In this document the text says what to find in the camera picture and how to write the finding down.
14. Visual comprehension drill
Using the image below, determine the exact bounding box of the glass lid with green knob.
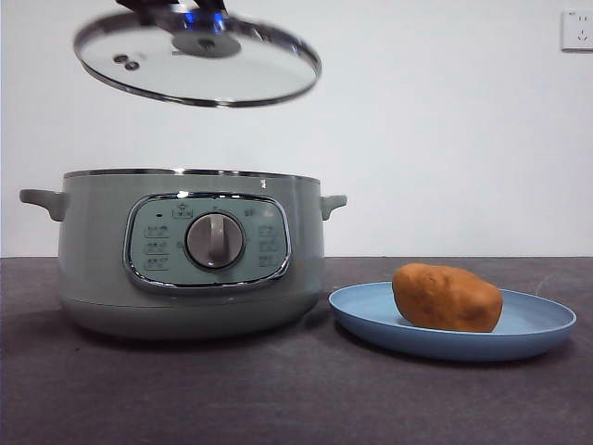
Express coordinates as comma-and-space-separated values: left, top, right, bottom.
72, 8, 323, 109

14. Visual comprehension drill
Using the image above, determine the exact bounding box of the brown potato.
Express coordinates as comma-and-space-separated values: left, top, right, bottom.
391, 262, 504, 335

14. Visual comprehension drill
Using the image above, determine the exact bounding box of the pale green electric steamer pot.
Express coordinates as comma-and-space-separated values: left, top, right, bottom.
19, 167, 348, 343

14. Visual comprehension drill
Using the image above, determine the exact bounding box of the blue round plate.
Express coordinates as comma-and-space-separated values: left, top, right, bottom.
328, 281, 578, 362

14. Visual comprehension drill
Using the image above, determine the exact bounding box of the white wall socket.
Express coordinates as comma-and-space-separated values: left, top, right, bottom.
560, 9, 593, 53

